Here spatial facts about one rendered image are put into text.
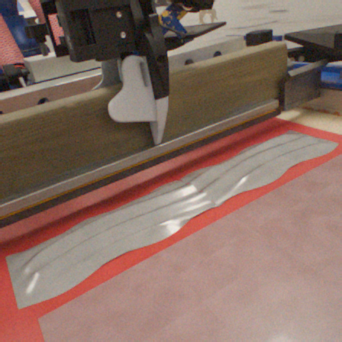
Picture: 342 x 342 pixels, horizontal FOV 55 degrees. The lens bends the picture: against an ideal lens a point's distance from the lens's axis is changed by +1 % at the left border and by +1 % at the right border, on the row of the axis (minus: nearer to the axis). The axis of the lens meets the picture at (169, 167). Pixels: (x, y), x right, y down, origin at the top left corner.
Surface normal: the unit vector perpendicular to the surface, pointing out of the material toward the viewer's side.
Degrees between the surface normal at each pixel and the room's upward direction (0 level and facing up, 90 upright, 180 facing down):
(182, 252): 0
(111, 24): 90
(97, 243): 29
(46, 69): 90
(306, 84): 90
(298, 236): 0
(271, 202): 0
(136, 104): 83
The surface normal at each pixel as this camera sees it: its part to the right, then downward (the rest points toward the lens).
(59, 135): 0.53, 0.32
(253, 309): -0.15, -0.88
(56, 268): 0.22, -0.61
